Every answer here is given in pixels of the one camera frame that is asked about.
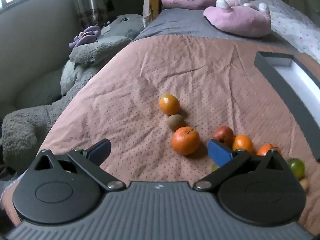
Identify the small tan longan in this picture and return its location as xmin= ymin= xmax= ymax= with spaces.
xmin=299 ymin=177 xmax=310 ymax=193

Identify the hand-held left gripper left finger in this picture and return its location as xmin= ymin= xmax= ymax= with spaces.
xmin=29 ymin=138 xmax=127 ymax=192

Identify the red apple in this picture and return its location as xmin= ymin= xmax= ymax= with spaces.
xmin=212 ymin=126 xmax=235 ymax=148

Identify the grey blanket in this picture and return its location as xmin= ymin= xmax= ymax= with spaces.
xmin=131 ymin=9 xmax=304 ymax=54

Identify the purple plush toy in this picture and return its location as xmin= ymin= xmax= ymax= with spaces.
xmin=69 ymin=26 xmax=102 ymax=48

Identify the brown kiwi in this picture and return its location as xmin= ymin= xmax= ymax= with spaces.
xmin=167 ymin=114 xmax=187 ymax=131

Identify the patterned curtain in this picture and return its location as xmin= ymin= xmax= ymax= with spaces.
xmin=69 ymin=0 xmax=112 ymax=29

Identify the grey box with white inside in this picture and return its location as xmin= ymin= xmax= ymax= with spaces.
xmin=254 ymin=51 xmax=320 ymax=162

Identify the large tangerine with stem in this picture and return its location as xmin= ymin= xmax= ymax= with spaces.
xmin=171 ymin=126 xmax=200 ymax=155

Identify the green tomato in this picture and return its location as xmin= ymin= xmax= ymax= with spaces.
xmin=286 ymin=157 xmax=306 ymax=179

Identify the white polka dot duvet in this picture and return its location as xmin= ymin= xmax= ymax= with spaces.
xmin=250 ymin=0 xmax=320 ymax=63

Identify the pink dotted bed cover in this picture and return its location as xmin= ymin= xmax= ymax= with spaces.
xmin=0 ymin=34 xmax=320 ymax=233

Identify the yellow and white hanging cloth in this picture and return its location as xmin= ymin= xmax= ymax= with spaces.
xmin=142 ymin=0 xmax=160 ymax=28

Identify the pink rabbit plush cushion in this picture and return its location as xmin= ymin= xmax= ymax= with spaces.
xmin=203 ymin=0 xmax=272 ymax=38

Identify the large grey plush toy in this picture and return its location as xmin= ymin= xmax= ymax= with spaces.
xmin=0 ymin=14 xmax=145 ymax=178

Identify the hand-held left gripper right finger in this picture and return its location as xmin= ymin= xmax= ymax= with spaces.
xmin=192 ymin=139 xmax=292 ymax=192

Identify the orange mandarin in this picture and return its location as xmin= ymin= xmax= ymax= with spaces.
xmin=159 ymin=94 xmax=181 ymax=115
xmin=232 ymin=134 xmax=254 ymax=154
xmin=256 ymin=143 xmax=282 ymax=156

